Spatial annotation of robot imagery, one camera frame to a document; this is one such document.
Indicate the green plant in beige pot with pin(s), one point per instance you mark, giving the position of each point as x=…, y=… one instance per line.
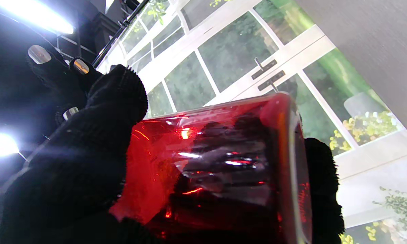
x=156, y=10

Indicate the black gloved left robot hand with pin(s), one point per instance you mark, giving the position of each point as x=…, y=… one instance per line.
x=71, y=176

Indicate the yellow-green plant in terracotta pot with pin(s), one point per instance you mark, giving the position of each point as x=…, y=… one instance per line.
x=217, y=2

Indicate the bright ceiling light panel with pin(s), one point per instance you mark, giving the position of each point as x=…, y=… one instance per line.
x=0, y=145
x=34, y=13

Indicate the small flowering plant white pot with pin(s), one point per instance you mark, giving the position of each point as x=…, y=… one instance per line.
x=403, y=206

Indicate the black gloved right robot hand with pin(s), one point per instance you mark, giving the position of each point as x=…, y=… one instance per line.
x=54, y=78

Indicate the red translucent sample bottle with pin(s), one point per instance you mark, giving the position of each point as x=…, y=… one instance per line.
x=163, y=152

